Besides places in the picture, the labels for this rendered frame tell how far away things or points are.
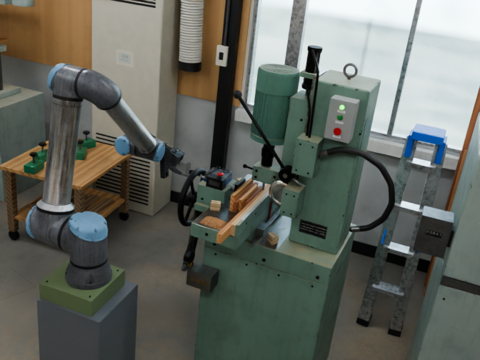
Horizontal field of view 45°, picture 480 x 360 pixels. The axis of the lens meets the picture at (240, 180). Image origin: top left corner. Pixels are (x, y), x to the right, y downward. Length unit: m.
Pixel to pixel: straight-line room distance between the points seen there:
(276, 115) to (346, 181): 0.39
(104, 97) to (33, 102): 2.27
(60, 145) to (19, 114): 2.07
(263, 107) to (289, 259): 0.64
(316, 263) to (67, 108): 1.16
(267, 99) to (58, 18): 2.52
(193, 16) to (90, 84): 1.68
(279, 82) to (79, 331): 1.28
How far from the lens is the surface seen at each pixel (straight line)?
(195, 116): 4.20
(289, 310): 2.60
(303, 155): 2.29
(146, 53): 3.92
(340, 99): 2.22
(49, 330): 2.63
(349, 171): 2.35
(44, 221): 2.47
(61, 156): 2.40
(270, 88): 2.38
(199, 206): 2.61
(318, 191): 2.42
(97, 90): 2.29
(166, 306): 3.42
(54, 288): 2.50
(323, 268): 2.44
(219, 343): 2.87
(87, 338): 2.52
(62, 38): 4.63
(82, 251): 2.40
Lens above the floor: 2.07
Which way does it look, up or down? 25 degrees down
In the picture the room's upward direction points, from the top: 7 degrees clockwise
